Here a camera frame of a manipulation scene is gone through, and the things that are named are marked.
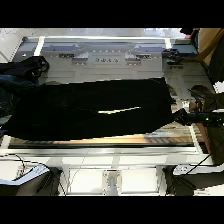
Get silver frame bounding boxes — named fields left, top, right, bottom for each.
left=0, top=143, right=215, bottom=197

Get black cable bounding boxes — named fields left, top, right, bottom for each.
left=0, top=153, right=28, bottom=180

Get black pants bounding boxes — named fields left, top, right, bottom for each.
left=2, top=76, right=178, bottom=142

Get blue jeans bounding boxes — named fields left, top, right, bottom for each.
left=0, top=73, right=40, bottom=102

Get brown garment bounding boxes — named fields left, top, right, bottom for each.
left=188, top=84, right=224, bottom=113

